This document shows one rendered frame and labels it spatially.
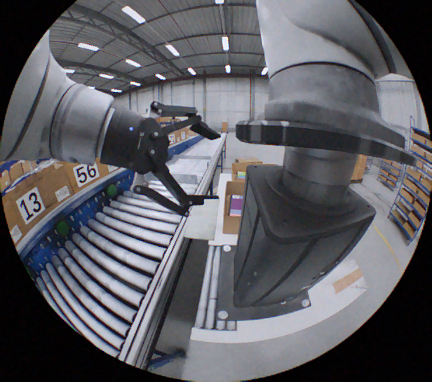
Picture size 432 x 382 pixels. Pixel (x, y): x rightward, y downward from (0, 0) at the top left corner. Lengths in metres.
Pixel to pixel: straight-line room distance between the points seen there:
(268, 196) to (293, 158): 0.05
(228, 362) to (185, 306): 0.59
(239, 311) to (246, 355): 0.84
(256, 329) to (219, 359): 0.81
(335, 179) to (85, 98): 0.26
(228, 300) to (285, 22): 0.51
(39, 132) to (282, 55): 0.23
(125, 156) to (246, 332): 0.43
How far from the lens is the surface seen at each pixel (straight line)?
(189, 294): 1.20
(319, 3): 0.15
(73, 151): 0.15
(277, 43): 0.16
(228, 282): 0.42
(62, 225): 0.76
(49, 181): 0.78
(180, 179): 0.92
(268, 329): 0.42
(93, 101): 0.15
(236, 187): 0.70
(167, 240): 0.53
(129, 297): 0.48
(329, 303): 0.52
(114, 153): 0.15
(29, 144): 0.15
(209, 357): 1.19
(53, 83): 0.15
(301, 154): 0.15
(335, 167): 0.15
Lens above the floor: 1.15
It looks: 20 degrees down
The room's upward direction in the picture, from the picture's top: straight up
